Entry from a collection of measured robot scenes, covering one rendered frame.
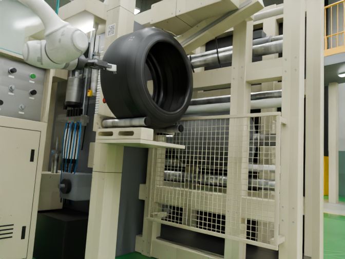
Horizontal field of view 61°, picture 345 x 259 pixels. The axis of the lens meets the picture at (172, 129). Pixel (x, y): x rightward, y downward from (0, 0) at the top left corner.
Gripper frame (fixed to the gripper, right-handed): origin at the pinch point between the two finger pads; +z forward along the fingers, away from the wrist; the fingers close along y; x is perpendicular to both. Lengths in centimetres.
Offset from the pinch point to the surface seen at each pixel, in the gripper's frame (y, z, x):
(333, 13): 75, 1022, -345
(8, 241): 61, -25, 91
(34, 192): 61, -10, 67
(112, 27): 30, 28, -34
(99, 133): 22.0, 9.5, 32.8
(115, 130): 7.2, 8.6, 31.3
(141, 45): -11.1, 11.5, -10.6
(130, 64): -8.7, 5.4, -0.8
